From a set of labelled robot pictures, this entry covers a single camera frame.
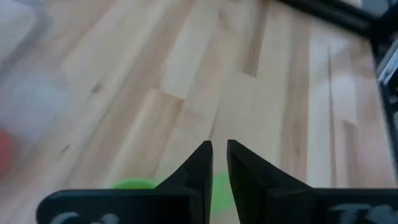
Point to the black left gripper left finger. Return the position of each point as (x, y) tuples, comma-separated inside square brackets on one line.
[(140, 207)]

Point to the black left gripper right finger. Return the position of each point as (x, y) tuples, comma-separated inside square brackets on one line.
[(280, 202)]

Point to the green measuring cup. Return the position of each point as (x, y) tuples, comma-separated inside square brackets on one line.
[(221, 194)]

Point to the red measuring cup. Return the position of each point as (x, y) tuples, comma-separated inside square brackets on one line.
[(3, 152)]

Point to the clear plastic basket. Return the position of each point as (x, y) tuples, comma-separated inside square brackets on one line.
[(28, 105)]

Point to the black aluminium table frame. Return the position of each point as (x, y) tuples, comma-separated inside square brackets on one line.
[(326, 12)]

